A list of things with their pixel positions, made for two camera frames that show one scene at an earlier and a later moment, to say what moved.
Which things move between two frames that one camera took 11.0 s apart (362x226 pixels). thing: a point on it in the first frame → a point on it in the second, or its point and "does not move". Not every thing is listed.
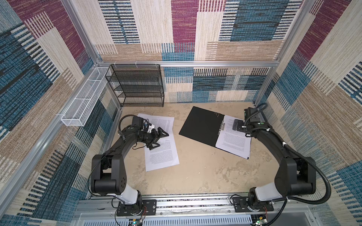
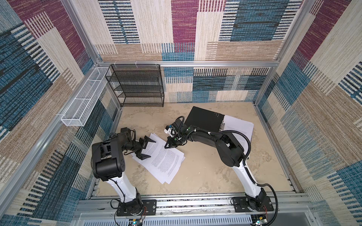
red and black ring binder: x=205 y=126 does not move
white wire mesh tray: x=77 y=114 does not move
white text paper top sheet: x=164 y=156 → x=230 y=123
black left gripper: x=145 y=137 → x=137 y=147
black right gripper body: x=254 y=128 → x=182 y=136
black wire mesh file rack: x=137 y=85 does not move
